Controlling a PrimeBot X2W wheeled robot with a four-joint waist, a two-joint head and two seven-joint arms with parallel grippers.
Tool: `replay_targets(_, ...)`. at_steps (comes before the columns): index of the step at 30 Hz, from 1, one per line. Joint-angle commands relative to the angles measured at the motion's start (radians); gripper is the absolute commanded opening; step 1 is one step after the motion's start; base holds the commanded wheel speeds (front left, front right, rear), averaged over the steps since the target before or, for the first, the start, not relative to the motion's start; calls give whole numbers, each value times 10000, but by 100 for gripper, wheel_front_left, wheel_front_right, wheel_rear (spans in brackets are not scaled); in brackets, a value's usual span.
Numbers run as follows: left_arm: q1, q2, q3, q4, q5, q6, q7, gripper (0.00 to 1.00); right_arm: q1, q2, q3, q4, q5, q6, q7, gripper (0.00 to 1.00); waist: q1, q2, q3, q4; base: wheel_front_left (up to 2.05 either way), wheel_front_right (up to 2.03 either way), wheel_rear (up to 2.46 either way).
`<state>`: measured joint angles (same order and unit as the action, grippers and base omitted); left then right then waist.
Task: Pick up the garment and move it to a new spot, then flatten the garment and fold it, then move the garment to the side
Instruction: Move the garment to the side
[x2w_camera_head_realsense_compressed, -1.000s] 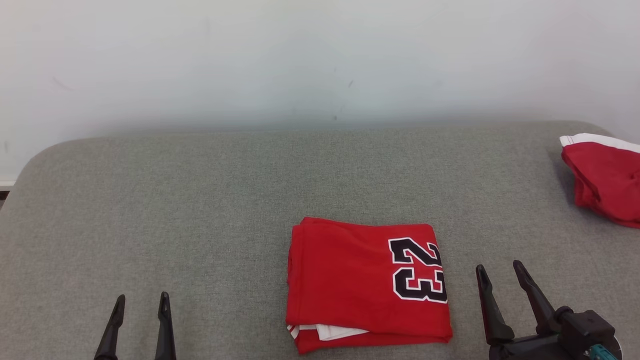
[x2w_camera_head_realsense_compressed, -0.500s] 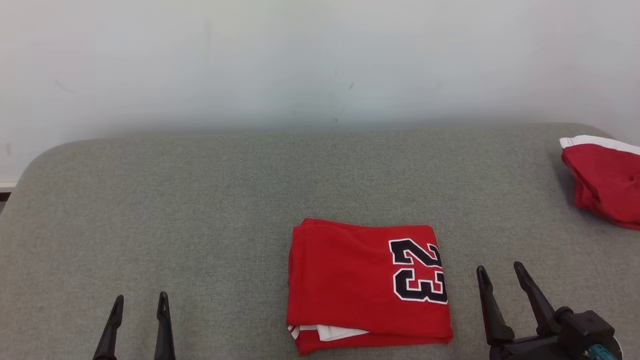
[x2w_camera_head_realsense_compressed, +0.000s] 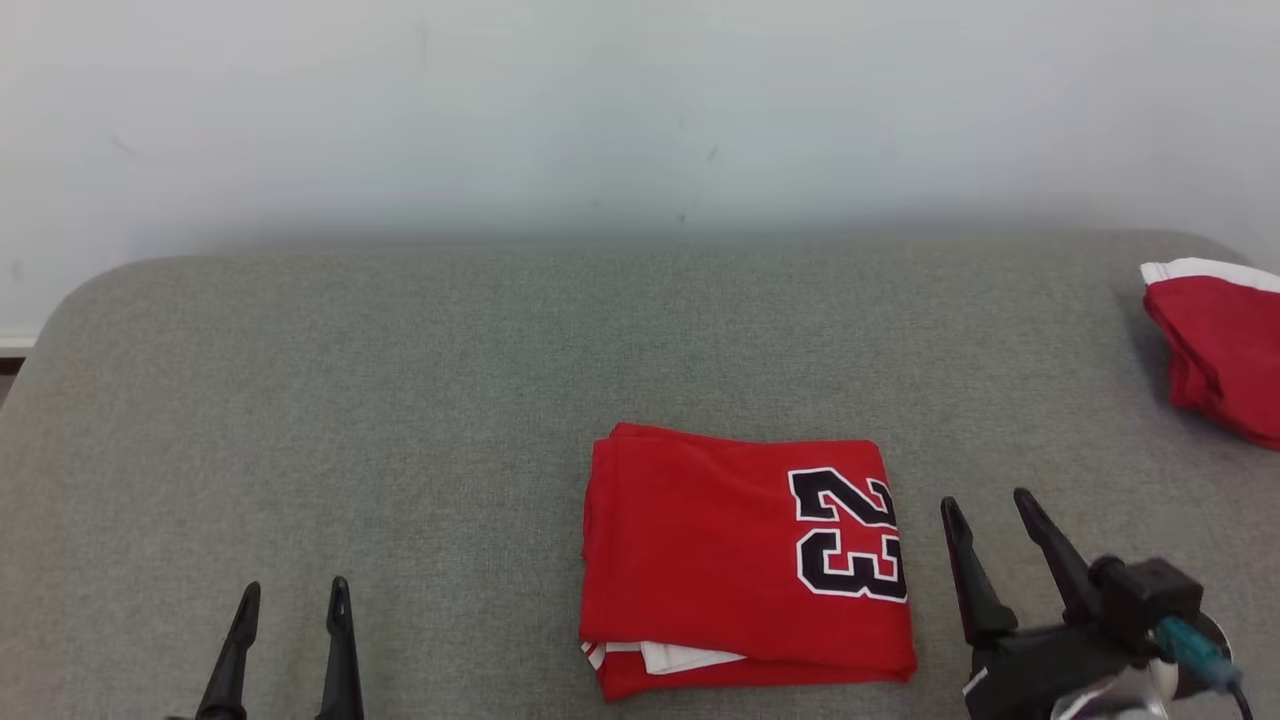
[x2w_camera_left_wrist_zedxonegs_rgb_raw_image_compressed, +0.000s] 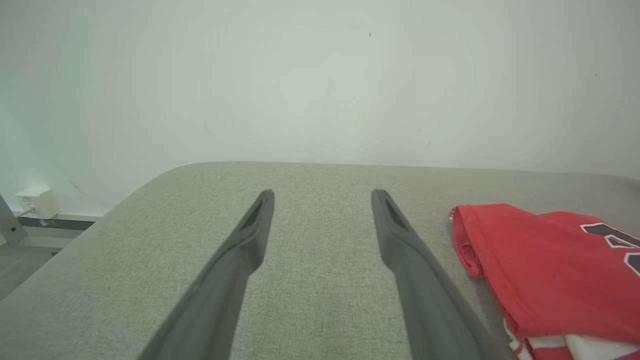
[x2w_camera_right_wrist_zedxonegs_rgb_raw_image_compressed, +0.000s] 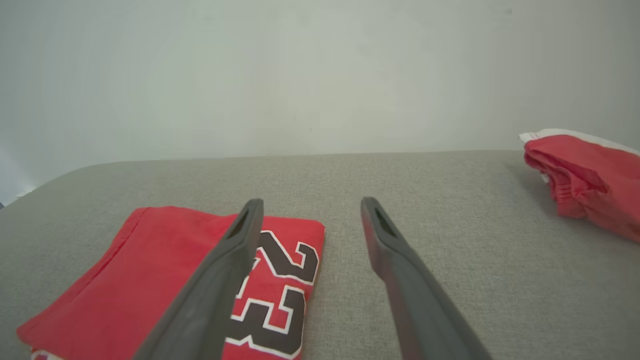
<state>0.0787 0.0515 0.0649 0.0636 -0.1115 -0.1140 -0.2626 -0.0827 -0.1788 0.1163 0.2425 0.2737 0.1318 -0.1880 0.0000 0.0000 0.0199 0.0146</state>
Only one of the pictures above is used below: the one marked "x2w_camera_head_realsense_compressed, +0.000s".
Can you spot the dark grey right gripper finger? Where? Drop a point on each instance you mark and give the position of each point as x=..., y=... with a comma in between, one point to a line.
x=1065, y=570
x=975, y=590

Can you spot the red jersey with white sleeves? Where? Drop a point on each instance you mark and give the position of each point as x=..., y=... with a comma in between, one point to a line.
x=700, y=550

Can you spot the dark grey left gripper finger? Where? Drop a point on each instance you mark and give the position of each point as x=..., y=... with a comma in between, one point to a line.
x=235, y=670
x=340, y=670

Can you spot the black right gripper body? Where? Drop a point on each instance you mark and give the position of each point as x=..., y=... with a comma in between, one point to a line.
x=1040, y=670

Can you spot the white wall baseboard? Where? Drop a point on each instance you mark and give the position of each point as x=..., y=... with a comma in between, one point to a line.
x=15, y=342

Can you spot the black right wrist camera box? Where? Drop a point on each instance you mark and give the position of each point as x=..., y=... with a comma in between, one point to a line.
x=1150, y=590

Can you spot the red shorts with white stripe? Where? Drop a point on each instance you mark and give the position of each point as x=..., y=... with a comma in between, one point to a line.
x=1230, y=340

